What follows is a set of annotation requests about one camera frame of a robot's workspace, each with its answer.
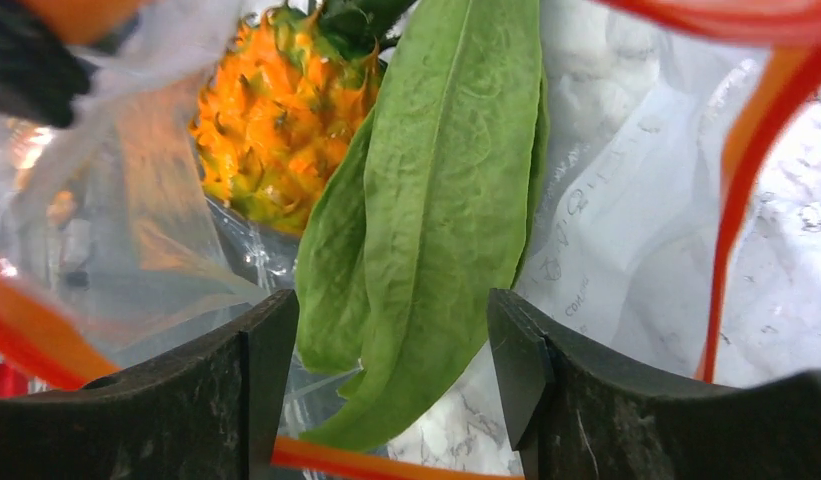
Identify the orange fake pineapple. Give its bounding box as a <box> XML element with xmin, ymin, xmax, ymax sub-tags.
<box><xmin>189</xmin><ymin>0</ymin><xmax>410</xmax><ymax>236</ymax></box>

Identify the green fake leafy vegetable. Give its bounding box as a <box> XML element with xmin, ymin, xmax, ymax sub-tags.
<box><xmin>297</xmin><ymin>1</ymin><xmax>545</xmax><ymax>451</ymax></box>

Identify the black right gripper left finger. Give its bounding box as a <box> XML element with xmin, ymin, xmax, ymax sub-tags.
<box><xmin>0</xmin><ymin>290</ymin><xmax>299</xmax><ymax>480</ymax></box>

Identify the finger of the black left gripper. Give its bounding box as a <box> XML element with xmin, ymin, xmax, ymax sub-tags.
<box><xmin>0</xmin><ymin>1</ymin><xmax>91</xmax><ymax>128</ymax></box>

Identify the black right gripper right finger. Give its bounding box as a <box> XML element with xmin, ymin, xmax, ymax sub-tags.
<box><xmin>487</xmin><ymin>289</ymin><xmax>821</xmax><ymax>479</ymax></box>

